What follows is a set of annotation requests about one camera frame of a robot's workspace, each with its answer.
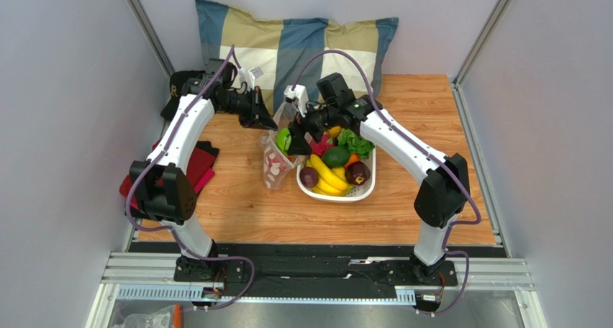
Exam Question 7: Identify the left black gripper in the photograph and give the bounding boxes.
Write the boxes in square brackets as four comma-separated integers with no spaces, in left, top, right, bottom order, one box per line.
[219,87,278,132]

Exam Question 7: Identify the small green watermelon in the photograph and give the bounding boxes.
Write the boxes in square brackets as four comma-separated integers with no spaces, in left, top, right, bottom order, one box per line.
[276,127,292,155]

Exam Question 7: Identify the red apple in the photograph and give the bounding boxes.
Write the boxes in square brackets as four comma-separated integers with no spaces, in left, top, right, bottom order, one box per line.
[268,158,287,176]

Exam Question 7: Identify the green leafy lettuce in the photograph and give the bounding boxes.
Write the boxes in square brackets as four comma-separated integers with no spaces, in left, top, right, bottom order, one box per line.
[337,129,375,158]

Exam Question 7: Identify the clear dotted zip bag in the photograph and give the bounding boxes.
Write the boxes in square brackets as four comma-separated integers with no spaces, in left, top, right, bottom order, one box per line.
[260,102,305,190]

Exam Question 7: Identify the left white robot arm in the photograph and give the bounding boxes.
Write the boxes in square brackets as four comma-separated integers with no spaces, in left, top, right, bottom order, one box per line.
[124,59,278,278]

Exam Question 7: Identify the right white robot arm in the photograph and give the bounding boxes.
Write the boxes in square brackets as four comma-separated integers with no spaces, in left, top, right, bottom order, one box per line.
[284,73,471,276]

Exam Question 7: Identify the pink dragon fruit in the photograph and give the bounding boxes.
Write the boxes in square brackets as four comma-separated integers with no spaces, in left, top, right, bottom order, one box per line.
[309,134,335,157]

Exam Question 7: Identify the small orange fruit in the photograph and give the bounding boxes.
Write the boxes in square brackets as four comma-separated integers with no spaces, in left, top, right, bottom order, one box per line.
[326,126,342,139]

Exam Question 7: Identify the green avocado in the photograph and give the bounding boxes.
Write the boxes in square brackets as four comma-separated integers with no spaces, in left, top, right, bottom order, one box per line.
[321,146,351,168]

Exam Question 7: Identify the dark purple plum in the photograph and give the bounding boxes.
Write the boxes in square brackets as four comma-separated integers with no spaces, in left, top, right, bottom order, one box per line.
[299,166,319,188]

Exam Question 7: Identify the yellow banana bunch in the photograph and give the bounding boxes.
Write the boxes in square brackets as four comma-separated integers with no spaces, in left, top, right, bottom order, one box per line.
[307,154,353,197]

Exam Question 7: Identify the dark red mangosteen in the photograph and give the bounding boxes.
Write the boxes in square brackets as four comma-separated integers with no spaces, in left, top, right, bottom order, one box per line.
[345,161,371,186]

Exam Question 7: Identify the checked blue beige pillow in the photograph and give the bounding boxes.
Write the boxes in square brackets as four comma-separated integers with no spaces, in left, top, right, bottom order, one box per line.
[195,0,399,113]

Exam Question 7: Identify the red folded cloth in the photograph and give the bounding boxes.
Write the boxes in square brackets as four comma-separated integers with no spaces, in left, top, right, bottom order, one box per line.
[119,140,220,204]

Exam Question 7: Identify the black baseball cap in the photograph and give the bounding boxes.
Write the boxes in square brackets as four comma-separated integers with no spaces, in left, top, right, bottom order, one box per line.
[160,70,203,122]

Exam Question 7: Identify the white plastic fruit basket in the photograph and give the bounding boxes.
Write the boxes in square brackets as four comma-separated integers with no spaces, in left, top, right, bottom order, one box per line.
[296,148,378,204]

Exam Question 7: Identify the crumpled plastic packet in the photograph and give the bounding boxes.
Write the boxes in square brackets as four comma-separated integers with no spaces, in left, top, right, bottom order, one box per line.
[114,304,183,328]

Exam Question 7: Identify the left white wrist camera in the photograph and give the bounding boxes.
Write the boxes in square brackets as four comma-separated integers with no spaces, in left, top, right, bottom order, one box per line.
[238,67,263,91]

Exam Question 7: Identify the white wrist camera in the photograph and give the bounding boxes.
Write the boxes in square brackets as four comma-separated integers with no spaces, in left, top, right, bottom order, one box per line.
[238,67,263,91]
[284,85,309,117]

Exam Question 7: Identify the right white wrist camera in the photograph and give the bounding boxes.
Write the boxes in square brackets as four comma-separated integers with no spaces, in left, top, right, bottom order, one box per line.
[284,85,309,117]

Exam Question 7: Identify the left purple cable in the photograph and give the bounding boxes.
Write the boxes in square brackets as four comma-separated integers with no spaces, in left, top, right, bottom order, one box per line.
[124,44,256,311]

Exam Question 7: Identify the purple cable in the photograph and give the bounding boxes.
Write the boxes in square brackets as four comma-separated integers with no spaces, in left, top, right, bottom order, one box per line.
[291,49,482,317]
[124,44,256,311]

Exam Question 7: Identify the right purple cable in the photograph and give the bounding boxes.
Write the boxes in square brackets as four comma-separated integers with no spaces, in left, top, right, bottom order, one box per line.
[291,49,482,317]

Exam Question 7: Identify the black mounting base plate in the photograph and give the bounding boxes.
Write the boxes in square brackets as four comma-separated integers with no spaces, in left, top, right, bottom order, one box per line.
[129,241,509,300]

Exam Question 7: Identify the aluminium rail frame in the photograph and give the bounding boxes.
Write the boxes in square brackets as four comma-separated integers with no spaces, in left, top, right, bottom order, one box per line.
[87,239,547,327]

